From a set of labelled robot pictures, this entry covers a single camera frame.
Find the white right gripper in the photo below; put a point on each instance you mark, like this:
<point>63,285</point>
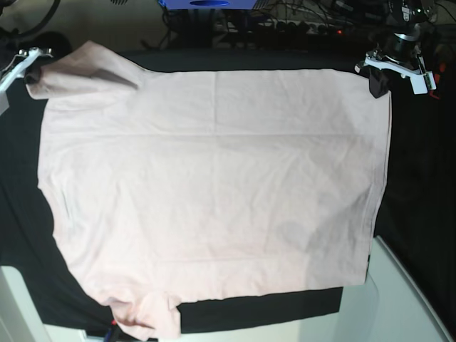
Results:
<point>21,67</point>

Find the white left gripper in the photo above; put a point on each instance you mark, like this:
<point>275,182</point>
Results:
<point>422,81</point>

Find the pale pink T-shirt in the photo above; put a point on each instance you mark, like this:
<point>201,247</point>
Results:
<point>172,188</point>

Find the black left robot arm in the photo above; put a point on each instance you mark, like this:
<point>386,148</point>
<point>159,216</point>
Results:
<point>398,48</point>

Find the black power strip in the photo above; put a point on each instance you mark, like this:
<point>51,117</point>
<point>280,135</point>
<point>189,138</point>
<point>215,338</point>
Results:
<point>274,26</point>

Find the blue plastic base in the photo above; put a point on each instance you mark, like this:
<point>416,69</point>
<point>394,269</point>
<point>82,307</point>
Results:
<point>214,4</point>

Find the red blue tool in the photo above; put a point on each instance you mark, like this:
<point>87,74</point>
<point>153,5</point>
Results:
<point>113,333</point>

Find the red bracket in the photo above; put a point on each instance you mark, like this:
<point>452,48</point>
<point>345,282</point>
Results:
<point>439,79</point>

